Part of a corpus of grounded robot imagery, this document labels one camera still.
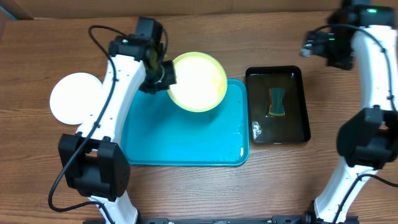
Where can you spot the yellow-green plate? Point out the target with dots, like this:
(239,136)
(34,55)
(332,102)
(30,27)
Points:
(201,82)

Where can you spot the white plate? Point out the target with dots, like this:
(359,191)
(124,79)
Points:
(74,97)

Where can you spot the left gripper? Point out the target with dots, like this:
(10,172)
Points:
(150,88)

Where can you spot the green yellow sponge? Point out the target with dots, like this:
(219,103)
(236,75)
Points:
(276,107)

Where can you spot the black water tray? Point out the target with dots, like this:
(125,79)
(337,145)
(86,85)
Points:
(294,127)

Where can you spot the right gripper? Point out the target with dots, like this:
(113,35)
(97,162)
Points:
(322,45)

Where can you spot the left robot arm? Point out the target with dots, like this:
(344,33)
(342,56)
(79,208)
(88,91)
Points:
(92,159)

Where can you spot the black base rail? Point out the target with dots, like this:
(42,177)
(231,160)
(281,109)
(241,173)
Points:
(279,219)

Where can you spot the teal plastic tray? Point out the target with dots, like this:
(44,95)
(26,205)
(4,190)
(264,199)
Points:
(157,132)

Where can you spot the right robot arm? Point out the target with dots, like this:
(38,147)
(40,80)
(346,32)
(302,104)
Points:
(363,34)

